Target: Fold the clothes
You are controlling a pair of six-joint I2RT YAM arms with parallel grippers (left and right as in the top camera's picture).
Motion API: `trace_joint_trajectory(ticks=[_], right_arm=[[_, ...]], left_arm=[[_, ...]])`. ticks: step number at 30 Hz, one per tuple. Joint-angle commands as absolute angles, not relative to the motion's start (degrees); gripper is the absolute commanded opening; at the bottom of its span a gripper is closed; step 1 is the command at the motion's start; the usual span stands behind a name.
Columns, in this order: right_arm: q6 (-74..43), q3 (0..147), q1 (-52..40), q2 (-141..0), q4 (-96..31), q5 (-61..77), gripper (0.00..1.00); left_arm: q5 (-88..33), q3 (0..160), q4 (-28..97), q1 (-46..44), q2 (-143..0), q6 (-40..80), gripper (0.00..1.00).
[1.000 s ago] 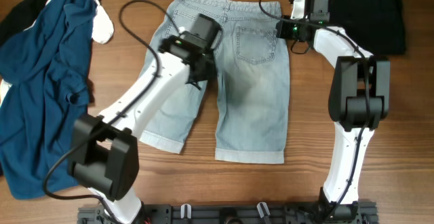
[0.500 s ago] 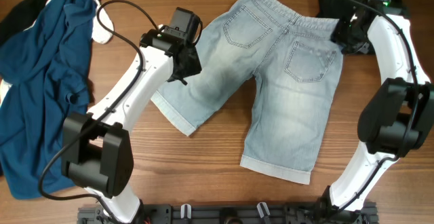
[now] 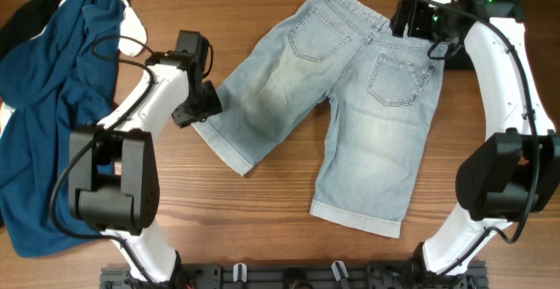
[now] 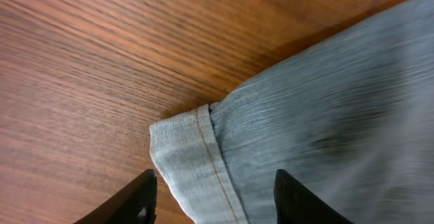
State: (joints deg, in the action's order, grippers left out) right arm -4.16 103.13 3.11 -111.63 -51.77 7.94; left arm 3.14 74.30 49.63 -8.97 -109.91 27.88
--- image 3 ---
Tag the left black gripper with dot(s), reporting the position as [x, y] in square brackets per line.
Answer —
[213, 104]

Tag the folded black garment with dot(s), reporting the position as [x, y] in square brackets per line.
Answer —
[452, 26]

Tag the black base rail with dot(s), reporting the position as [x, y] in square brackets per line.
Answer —
[375, 275]

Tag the black garment at left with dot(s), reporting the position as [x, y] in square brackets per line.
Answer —
[26, 17]

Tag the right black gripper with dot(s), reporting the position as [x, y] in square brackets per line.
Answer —
[411, 24]

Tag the dark blue t-shirt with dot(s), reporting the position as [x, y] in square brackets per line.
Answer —
[64, 78]

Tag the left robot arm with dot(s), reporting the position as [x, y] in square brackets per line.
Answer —
[112, 177]

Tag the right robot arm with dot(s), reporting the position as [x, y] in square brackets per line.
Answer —
[514, 173]

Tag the light blue denim shorts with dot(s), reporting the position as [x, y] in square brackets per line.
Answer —
[382, 91]

